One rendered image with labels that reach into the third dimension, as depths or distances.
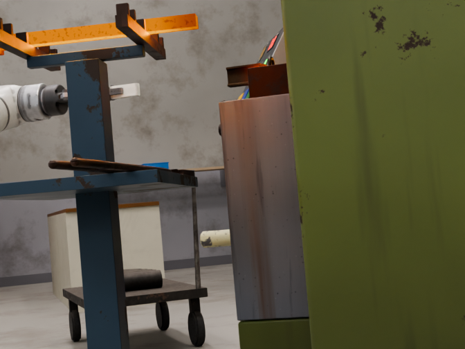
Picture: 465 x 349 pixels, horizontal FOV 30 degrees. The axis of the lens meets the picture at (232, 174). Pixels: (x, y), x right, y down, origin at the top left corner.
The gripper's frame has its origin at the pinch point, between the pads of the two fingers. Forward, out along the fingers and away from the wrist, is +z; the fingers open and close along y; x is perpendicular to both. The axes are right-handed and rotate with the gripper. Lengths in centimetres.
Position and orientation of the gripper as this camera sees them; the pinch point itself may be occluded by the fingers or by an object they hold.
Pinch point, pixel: (124, 91)
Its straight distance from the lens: 208.8
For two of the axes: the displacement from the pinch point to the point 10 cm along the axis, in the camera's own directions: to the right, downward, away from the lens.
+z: 9.6, -0.9, -2.7
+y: -2.7, -0.2, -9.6
